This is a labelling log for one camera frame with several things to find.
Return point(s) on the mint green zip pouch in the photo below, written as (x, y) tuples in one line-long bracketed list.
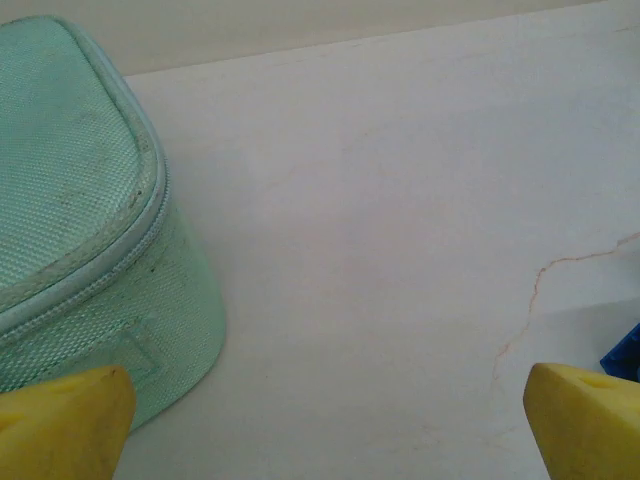
[(75, 175)]

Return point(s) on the blue lego brick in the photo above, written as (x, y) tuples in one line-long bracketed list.
[(625, 357)]

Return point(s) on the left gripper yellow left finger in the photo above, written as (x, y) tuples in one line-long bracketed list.
[(60, 430)]

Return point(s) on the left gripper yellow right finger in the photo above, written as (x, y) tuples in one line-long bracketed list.
[(590, 430)]

